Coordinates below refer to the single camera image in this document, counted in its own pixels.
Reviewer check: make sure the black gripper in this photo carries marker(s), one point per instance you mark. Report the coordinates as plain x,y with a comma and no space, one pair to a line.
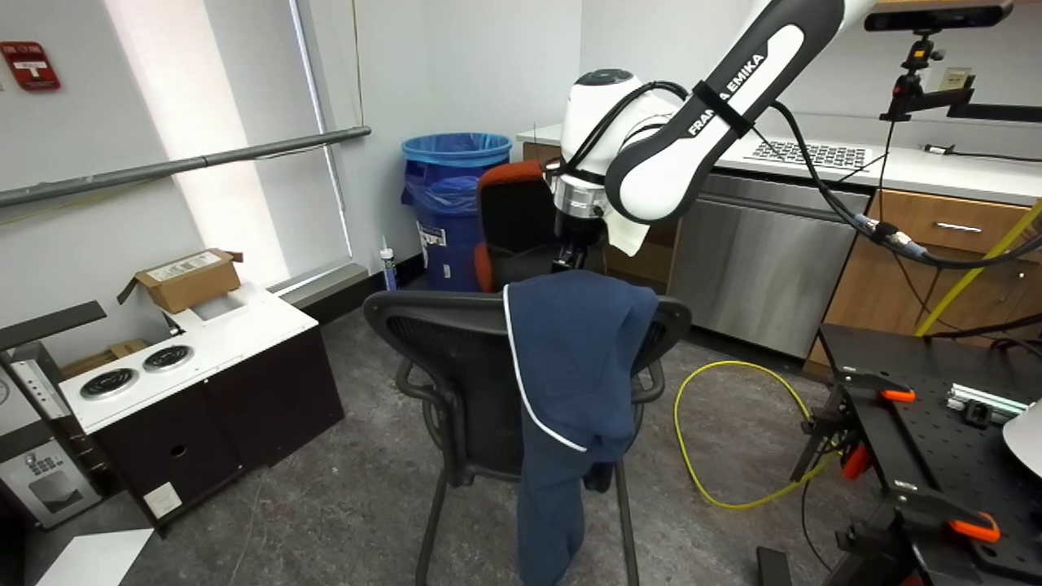
581,235

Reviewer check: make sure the blue hoodie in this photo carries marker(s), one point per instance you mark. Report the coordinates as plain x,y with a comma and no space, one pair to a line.
572,368

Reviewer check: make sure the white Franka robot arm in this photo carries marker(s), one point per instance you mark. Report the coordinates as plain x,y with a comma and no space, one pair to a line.
695,120

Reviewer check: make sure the orange and black office chair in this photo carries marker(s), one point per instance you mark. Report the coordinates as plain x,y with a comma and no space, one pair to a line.
510,215

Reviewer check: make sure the black mesh chair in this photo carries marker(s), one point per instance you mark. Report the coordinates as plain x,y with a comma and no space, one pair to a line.
457,368

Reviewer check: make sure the blue trash bin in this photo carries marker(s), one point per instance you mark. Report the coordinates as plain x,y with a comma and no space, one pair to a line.
452,208

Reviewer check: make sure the stainless steel dishwasher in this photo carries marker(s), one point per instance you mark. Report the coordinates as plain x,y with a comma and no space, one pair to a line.
761,262

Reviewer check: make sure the small spray bottle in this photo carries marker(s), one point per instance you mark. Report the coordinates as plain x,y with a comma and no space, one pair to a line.
388,269

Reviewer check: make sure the white grid drying mat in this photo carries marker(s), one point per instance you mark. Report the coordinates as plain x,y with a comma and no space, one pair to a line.
814,153

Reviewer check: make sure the wooden base cabinets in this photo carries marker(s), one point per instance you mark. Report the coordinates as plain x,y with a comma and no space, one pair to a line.
946,282

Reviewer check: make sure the white countertop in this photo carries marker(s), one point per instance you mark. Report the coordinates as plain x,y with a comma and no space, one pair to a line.
946,170

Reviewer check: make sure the black floor block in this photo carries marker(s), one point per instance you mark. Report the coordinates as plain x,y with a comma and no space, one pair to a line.
770,568

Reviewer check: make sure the brown cardboard box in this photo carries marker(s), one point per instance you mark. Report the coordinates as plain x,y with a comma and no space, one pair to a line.
184,279

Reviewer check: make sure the silver metal block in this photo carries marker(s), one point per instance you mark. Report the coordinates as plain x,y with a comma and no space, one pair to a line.
980,400

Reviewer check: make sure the black perforated table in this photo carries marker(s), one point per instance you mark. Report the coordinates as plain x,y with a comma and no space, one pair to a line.
957,460

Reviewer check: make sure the grey toy oven black top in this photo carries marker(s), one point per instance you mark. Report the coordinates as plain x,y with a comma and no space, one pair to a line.
44,435

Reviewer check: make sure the white paper sheet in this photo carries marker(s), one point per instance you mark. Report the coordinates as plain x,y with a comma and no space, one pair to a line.
94,554

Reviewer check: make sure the white wrist camera mount plate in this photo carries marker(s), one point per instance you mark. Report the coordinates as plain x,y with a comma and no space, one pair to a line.
640,234

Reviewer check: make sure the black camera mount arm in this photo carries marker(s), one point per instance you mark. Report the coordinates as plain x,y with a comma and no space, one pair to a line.
957,98

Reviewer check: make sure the grey wall rail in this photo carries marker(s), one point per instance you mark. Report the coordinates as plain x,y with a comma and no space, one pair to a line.
174,165

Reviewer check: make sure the black stereo camera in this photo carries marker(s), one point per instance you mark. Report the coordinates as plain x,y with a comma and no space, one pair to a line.
939,17

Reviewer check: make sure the red wall sign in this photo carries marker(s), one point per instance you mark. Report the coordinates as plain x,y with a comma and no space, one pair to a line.
31,68

